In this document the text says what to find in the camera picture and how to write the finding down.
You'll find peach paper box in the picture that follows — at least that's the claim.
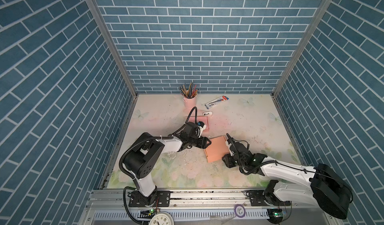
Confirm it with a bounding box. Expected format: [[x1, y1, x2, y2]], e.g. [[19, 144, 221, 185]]
[[205, 136, 230, 163]]

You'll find pink paper box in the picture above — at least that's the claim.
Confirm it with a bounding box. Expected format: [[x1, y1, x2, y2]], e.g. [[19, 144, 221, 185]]
[[197, 116, 209, 134]]

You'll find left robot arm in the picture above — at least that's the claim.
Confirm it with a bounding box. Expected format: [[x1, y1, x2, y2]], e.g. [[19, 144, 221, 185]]
[[119, 122, 212, 198]]

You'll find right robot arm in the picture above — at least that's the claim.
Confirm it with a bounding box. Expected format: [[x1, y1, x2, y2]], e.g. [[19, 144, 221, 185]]
[[222, 137, 354, 220]]

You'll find blue white pen box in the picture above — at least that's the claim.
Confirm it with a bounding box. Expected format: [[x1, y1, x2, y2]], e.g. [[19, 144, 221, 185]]
[[205, 96, 229, 109]]

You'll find pink pencil bucket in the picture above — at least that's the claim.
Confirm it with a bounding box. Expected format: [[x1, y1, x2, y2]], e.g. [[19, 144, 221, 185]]
[[183, 95, 197, 109]]

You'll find coloured pencils bundle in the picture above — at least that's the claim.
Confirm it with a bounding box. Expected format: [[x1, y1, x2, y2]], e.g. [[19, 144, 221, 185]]
[[180, 82, 199, 99]]

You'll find purple tape roll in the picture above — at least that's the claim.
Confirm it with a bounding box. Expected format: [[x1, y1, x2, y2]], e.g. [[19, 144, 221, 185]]
[[234, 204, 246, 218]]

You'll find white round clock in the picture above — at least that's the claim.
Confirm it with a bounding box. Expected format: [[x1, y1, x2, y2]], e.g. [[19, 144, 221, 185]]
[[149, 212, 175, 225]]

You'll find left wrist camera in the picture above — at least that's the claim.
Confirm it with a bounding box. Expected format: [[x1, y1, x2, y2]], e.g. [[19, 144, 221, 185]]
[[197, 121, 207, 133]]

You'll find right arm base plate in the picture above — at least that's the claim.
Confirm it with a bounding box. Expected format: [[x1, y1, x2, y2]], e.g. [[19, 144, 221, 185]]
[[245, 190, 292, 207]]

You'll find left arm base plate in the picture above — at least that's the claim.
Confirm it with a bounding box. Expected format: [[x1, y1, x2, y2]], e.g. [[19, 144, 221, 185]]
[[129, 190, 171, 208]]

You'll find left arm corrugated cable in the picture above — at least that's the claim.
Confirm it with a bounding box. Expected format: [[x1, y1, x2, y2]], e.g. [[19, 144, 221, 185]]
[[118, 134, 175, 181]]

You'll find metal base rail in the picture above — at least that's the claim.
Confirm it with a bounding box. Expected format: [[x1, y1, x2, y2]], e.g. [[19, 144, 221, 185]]
[[79, 188, 343, 225]]

